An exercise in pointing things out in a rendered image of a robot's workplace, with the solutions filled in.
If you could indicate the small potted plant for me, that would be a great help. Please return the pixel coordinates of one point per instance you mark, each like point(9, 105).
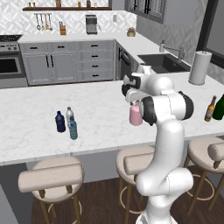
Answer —
point(131, 32)

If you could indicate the wooden knife block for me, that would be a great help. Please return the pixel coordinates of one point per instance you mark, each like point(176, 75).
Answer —
point(62, 29)

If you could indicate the steel coffee machine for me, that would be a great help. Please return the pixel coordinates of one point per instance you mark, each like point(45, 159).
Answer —
point(91, 24)

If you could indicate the silver tap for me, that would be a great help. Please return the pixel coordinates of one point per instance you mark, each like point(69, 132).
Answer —
point(178, 52)

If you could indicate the clear plastic bottle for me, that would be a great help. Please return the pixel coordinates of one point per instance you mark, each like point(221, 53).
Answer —
point(69, 113)

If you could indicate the hanging kitchen utensil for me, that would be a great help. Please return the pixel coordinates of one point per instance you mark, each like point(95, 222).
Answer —
point(42, 23)

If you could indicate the hanging kitchen spoon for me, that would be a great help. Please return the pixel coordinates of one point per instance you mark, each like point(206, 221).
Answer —
point(50, 25)

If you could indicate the white paper towel roll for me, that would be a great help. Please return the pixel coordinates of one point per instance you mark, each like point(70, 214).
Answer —
point(200, 67)

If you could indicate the pink plastic bottle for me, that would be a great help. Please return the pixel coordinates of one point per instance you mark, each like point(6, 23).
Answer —
point(135, 116)

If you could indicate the hanging kitchen ladle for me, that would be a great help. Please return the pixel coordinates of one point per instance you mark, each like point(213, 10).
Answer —
point(38, 24)

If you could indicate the dark sink basin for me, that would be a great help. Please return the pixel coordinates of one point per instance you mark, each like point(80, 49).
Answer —
point(163, 62)

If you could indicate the grey wall cupboards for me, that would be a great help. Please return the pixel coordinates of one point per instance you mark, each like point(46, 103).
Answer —
point(157, 10)

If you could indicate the steel stove with oven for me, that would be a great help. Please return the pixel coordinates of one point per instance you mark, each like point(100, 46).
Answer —
point(10, 62)

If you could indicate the white soap dispenser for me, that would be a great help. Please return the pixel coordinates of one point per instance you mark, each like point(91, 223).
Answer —
point(162, 47)

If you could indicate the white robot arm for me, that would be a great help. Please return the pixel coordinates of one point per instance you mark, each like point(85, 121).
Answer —
point(167, 151)

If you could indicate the grey base cupboard run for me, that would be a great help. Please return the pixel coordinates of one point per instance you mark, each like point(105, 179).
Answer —
point(70, 62)

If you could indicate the black dishwasher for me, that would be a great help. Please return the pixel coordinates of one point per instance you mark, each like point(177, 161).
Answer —
point(124, 62)

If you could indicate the black framed window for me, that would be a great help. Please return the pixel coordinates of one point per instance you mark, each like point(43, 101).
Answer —
point(214, 29)

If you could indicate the beige cushioned bar stool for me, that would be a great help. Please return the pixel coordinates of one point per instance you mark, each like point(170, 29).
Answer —
point(132, 162)
point(51, 178)
point(204, 153)

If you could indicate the brown jar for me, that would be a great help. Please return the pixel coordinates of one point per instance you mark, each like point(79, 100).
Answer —
point(58, 3)

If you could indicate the dark blue plastic bottle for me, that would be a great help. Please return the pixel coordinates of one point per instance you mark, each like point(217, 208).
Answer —
point(60, 122)

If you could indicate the teal plastic bottle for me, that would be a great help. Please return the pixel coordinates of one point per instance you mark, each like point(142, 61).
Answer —
point(73, 129)

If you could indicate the dark green glass bottle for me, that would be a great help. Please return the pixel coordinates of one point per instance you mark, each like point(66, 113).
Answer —
point(219, 109)

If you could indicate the white wall socket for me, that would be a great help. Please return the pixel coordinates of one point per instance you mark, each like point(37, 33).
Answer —
point(115, 18)

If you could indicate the dark wooden wall shelf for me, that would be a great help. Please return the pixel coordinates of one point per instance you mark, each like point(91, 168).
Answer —
point(67, 8)

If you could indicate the small yellow jar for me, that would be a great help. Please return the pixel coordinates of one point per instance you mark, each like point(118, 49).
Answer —
point(79, 4)

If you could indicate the brown glass bottle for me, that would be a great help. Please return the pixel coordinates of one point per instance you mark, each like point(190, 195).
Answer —
point(209, 110)

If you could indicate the brown bottle on shelf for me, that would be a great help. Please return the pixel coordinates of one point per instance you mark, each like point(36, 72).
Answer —
point(88, 3)

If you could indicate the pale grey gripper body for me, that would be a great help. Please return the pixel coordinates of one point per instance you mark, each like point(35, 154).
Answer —
point(136, 95)

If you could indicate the hanging wooden spatula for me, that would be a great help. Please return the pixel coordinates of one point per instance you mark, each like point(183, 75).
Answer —
point(46, 24)

